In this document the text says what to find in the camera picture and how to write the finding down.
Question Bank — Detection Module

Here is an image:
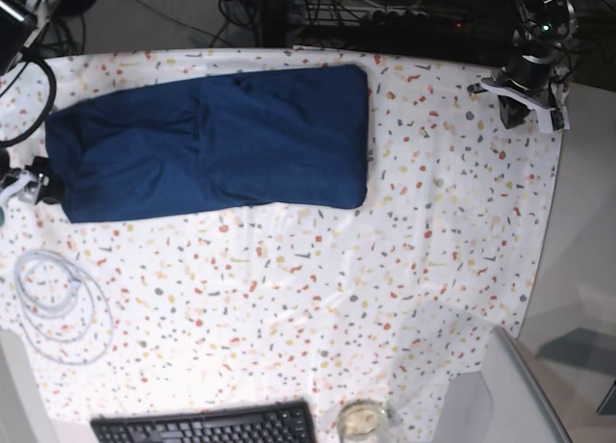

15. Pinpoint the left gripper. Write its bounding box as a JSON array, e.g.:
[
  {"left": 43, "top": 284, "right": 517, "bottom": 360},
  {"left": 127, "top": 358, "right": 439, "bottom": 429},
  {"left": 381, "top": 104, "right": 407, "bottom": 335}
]
[{"left": 467, "top": 52, "right": 570, "bottom": 134}]

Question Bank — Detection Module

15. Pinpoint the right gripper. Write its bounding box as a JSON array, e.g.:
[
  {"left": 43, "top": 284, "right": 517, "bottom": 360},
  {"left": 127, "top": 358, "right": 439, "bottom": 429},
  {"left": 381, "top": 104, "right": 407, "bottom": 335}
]
[{"left": 1, "top": 156, "right": 52, "bottom": 209}]

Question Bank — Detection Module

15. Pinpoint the dark blue t-shirt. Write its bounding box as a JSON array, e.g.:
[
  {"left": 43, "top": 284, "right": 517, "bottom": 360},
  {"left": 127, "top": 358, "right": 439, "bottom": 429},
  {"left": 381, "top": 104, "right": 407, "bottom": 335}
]
[{"left": 45, "top": 65, "right": 370, "bottom": 223}]

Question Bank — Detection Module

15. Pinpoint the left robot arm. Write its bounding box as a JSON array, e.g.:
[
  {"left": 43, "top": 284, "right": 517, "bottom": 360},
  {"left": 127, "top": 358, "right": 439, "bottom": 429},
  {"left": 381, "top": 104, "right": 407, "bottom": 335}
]
[{"left": 468, "top": 0, "right": 577, "bottom": 134}]

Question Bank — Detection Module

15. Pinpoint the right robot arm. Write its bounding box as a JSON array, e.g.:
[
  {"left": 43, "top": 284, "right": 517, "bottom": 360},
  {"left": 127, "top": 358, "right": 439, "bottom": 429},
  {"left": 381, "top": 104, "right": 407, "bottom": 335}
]
[{"left": 1, "top": 0, "right": 63, "bottom": 208}]

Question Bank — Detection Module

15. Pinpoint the terrazzo patterned table cloth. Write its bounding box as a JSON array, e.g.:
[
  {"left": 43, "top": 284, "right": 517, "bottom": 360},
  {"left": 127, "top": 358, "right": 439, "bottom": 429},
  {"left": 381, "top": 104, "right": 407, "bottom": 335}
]
[{"left": 1, "top": 48, "right": 563, "bottom": 442}]

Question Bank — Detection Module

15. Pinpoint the grey monitor edge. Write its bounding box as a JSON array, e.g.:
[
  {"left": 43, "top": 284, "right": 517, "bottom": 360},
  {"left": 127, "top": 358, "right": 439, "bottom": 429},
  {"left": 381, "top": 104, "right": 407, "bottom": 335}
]
[{"left": 481, "top": 327, "right": 571, "bottom": 443}]

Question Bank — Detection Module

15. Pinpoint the clear glass jar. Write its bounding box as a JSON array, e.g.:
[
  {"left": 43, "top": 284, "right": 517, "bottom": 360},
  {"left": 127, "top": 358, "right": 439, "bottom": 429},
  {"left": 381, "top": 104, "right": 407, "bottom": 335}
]
[{"left": 337, "top": 400, "right": 391, "bottom": 443}]

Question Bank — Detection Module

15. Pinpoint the black computer keyboard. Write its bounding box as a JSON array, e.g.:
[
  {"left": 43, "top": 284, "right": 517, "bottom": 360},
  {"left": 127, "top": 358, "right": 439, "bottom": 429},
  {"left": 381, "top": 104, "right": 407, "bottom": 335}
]
[{"left": 90, "top": 401, "right": 317, "bottom": 443}]

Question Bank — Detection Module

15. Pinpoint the coiled white cable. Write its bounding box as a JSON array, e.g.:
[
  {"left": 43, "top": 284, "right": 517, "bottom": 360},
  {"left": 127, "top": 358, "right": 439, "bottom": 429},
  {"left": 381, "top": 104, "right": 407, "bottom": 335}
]
[{"left": 13, "top": 248, "right": 116, "bottom": 367}]

